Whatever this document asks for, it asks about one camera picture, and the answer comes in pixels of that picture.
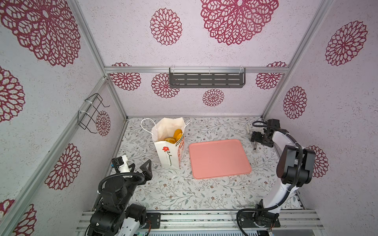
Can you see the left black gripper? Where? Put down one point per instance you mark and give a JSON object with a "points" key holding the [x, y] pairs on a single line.
{"points": [[137, 172]]}

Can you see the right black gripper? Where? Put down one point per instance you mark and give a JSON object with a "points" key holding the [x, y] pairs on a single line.
{"points": [[259, 137]]}

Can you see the white floral paper bag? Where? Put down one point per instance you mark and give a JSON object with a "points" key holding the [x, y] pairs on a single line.
{"points": [[170, 155]]}

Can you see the orange bundt fake bread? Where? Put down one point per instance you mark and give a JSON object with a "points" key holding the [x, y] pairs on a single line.
{"points": [[170, 140]]}

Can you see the yellow fake bread roll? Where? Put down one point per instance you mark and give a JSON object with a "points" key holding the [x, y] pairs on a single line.
{"points": [[179, 136]]}

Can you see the yellow croissant fake bread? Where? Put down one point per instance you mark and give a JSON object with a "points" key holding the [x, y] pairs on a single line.
{"points": [[177, 131]]}

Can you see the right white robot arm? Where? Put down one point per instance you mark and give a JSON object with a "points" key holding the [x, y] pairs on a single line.
{"points": [[295, 167]]}

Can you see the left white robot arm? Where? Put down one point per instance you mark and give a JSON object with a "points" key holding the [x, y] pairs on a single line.
{"points": [[114, 216]]}

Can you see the pink plastic tray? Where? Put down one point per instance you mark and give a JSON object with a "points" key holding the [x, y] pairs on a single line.
{"points": [[215, 159]]}

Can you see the grey slotted wall shelf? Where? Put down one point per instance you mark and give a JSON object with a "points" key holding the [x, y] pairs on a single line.
{"points": [[209, 80]]}

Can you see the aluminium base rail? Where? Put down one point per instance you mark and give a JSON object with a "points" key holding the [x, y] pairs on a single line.
{"points": [[208, 220]]}

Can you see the black wire wall rack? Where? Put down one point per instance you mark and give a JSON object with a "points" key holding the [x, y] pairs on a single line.
{"points": [[95, 119]]}

